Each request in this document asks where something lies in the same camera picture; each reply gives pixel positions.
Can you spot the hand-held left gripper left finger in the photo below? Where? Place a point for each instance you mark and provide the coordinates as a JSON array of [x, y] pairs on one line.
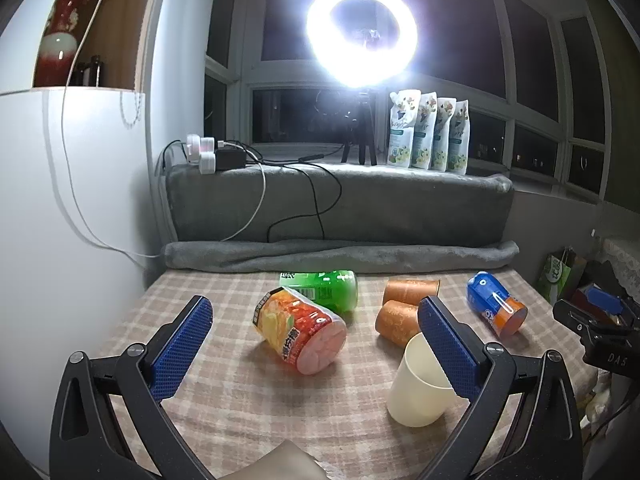
[[180, 347]]

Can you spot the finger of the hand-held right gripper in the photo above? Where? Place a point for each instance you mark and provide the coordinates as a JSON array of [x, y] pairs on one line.
[[602, 300]]

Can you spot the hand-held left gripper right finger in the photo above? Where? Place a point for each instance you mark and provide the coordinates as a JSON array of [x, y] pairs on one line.
[[450, 355]]

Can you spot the cream plastic cup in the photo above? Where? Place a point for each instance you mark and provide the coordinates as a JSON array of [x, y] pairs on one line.
[[417, 395]]

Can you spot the brown paper cup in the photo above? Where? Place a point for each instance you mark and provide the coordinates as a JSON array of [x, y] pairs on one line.
[[410, 290], [397, 322]]

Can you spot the blue noodle cup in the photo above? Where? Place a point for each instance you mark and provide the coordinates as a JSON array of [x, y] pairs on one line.
[[492, 305]]

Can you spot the orange red noodle cup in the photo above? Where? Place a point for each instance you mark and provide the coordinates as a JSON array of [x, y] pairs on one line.
[[295, 327]]

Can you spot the white lace cloth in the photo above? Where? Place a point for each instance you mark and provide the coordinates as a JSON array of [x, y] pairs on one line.
[[622, 260]]

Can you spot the green package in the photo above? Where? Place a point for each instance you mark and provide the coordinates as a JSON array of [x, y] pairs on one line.
[[554, 277]]

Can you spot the plaid tablecloth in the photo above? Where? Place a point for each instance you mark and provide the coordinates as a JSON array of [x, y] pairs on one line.
[[235, 410]]

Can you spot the rolled grey blanket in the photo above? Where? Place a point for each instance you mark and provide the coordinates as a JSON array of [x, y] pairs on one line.
[[350, 257]]

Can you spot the beige flat object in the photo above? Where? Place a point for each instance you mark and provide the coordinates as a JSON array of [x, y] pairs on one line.
[[280, 462]]

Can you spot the grey cushion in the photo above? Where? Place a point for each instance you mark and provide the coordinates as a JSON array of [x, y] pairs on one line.
[[400, 205]]

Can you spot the white charger plug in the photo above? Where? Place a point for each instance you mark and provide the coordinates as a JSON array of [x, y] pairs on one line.
[[207, 162], [192, 143], [207, 145]]

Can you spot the black power adapter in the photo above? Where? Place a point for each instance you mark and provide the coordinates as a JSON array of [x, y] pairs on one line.
[[231, 158]]

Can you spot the white cabinet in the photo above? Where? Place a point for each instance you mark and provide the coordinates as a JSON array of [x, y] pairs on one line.
[[50, 200]]

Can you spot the white green refill pouch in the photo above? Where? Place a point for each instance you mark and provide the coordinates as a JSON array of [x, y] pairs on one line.
[[460, 140], [403, 130], [443, 137], [426, 132]]

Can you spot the black tripod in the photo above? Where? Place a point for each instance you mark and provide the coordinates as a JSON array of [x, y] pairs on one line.
[[361, 125]]

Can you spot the dark bottle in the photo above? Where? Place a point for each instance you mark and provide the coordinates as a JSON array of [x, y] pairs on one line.
[[90, 71]]

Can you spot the red white vase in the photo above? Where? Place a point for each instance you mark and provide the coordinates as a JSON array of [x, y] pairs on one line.
[[57, 45]]

